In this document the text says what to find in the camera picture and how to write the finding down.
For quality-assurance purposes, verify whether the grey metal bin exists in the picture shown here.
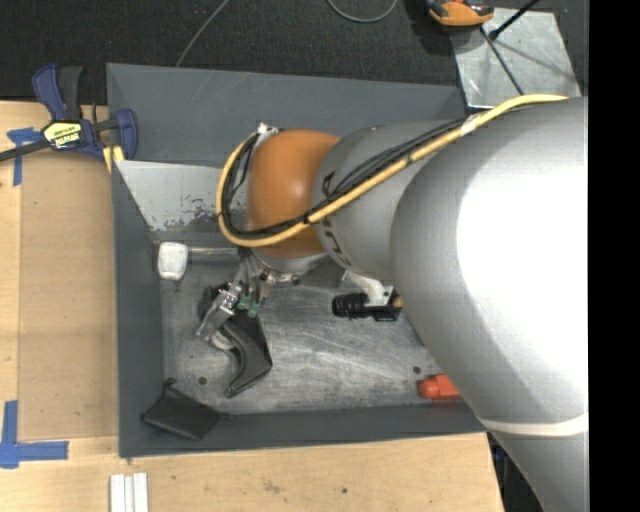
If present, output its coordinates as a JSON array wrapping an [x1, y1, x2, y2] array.
[[104, 62, 489, 459]]

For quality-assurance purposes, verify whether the orange-red plastic piece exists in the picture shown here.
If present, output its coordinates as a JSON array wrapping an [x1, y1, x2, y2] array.
[[417, 373, 461, 401]]

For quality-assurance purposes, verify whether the white rounded block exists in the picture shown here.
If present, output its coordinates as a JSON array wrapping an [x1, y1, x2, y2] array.
[[157, 241, 190, 281]]

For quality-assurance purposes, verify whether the pale wood flat board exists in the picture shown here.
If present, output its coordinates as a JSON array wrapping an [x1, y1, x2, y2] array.
[[16, 102, 121, 443]]

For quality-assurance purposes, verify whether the black cylinder on white bracket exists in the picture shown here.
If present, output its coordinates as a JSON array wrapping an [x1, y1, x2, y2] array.
[[331, 269, 404, 323]]

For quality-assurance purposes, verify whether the black curved plastic piece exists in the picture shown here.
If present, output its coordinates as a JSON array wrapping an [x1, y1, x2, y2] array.
[[197, 282, 274, 400]]

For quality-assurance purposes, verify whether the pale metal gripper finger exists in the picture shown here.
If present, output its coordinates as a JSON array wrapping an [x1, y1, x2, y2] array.
[[195, 289, 238, 338], [205, 308, 238, 351]]

